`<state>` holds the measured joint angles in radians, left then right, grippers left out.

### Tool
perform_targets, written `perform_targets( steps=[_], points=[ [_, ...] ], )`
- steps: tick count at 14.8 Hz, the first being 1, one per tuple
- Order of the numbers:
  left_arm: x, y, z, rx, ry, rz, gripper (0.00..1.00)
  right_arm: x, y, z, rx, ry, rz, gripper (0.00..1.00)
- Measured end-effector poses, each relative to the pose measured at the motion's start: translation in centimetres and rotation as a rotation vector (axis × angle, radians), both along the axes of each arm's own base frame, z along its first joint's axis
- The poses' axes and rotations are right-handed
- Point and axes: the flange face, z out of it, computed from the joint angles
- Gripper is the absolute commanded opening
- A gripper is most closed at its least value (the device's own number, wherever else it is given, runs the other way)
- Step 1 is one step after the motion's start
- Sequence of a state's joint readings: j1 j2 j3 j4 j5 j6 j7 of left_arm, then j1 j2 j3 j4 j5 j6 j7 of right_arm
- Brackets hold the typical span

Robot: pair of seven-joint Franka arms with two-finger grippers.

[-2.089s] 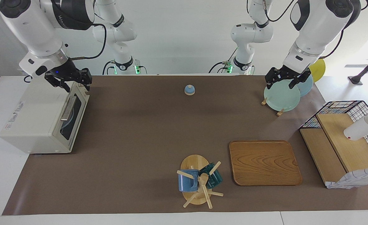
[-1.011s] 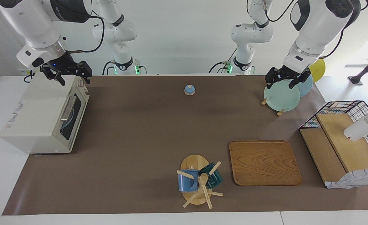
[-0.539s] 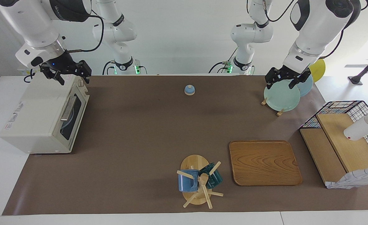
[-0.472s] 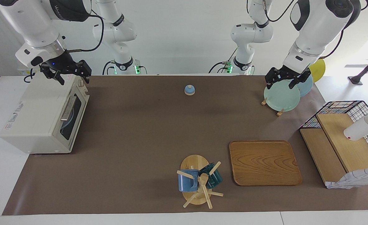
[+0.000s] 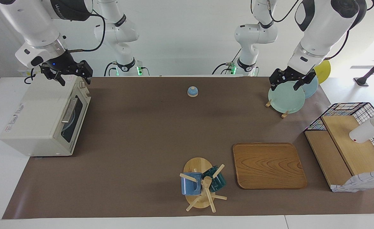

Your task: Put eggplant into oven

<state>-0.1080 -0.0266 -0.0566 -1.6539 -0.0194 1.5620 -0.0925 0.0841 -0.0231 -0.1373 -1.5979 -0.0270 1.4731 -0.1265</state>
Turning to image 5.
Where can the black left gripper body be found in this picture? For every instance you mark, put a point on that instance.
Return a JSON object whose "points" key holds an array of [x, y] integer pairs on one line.
{"points": [[290, 76]]}

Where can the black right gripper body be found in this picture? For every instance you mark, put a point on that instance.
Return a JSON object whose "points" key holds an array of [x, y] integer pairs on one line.
{"points": [[69, 68]]}

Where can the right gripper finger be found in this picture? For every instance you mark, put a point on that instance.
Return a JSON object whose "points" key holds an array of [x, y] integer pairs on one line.
{"points": [[61, 80], [88, 80]]}

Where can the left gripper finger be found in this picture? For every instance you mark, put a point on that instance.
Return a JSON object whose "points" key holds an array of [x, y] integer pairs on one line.
{"points": [[298, 86], [274, 86]]}

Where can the glass oven door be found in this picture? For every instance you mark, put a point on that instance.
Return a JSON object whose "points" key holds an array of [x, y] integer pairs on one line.
{"points": [[83, 106]]}

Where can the light blue ceramic plate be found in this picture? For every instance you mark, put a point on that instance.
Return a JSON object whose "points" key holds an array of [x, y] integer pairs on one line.
{"points": [[312, 87], [68, 125]]}

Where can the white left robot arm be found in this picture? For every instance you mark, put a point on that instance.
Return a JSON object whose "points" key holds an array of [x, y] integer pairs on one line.
{"points": [[320, 31]]}

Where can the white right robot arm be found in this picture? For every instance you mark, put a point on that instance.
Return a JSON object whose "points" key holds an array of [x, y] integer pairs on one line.
{"points": [[31, 22]]}

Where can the beige toaster oven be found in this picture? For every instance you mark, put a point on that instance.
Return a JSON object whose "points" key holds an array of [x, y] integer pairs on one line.
{"points": [[37, 111]]}

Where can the pale green ceramic plate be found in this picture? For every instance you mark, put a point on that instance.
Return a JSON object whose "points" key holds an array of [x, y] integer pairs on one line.
{"points": [[285, 98]]}

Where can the yellow ceramic plate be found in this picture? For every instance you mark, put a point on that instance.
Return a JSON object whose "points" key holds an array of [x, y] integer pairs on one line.
{"points": [[323, 70]]}

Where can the wooden plate rack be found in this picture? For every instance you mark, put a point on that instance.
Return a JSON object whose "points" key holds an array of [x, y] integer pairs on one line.
{"points": [[284, 114]]}

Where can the white power strip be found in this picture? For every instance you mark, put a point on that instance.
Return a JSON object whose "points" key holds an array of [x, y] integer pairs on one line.
{"points": [[23, 72]]}

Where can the black angled stand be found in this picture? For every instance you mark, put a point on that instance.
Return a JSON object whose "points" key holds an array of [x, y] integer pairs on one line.
{"points": [[362, 81]]}

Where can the rectangular wooden tray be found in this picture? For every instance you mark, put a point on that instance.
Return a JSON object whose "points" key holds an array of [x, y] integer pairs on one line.
{"points": [[269, 165]]}

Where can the white cup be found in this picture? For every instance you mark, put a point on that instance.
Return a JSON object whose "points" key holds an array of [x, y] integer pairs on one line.
{"points": [[365, 132]]}

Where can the brown table mat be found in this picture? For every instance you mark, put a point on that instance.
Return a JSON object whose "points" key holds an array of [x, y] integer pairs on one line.
{"points": [[142, 143]]}

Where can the stepped wooden shelf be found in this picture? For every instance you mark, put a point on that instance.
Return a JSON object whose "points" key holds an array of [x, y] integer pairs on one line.
{"points": [[358, 156]]}

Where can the wooden mug tree stand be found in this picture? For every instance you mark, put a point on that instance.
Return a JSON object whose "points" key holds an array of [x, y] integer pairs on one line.
{"points": [[198, 165]]}

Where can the dark green mug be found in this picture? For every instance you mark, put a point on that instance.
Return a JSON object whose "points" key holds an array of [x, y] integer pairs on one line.
{"points": [[217, 181]]}

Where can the blue mug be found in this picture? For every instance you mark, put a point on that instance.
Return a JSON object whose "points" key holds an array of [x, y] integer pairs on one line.
{"points": [[190, 187]]}

